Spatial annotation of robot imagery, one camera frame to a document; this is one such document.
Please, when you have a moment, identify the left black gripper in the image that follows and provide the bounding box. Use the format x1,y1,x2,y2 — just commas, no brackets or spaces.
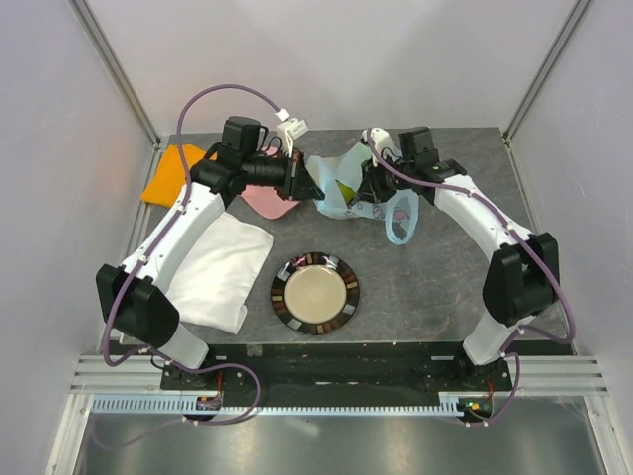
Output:
243,146,325,203

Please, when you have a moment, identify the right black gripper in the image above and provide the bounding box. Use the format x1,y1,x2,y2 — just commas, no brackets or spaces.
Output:
354,152,414,205

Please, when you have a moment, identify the light blue plastic bag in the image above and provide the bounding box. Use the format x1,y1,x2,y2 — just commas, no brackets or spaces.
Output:
305,143,419,245

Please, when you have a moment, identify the green fake pear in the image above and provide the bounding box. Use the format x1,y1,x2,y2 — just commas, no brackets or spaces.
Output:
336,181,356,204

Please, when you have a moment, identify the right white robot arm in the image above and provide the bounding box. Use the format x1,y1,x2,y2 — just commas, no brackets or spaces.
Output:
355,127,560,390

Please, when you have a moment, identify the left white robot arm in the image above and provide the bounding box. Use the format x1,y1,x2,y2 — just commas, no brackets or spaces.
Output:
96,116,324,389

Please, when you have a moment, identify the pink baseball cap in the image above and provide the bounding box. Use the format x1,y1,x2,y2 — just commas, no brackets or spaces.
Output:
239,143,299,221

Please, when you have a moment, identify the dark rimmed beige plate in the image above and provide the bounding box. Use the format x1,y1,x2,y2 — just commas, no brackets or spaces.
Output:
270,251,361,336

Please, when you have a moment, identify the white folded cloth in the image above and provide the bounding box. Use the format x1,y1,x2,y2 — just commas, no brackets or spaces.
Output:
167,213,274,334

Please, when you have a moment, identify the orange folded cloth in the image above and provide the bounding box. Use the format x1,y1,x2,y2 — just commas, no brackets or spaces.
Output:
140,143,219,207

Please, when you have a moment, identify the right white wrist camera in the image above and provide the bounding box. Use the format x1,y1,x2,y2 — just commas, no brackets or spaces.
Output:
361,128,401,156

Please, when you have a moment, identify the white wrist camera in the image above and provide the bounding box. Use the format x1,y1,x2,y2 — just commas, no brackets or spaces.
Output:
276,108,309,156
361,128,401,156

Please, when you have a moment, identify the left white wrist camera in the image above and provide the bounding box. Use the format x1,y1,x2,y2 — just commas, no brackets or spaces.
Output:
276,108,309,156

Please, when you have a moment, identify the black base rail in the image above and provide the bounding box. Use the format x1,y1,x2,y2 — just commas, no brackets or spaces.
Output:
157,340,510,397

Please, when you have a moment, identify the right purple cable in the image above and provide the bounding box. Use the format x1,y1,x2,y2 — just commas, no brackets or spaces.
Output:
363,129,578,431

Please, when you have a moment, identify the white slotted cable duct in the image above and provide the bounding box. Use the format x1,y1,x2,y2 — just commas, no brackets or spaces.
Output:
91,394,492,418

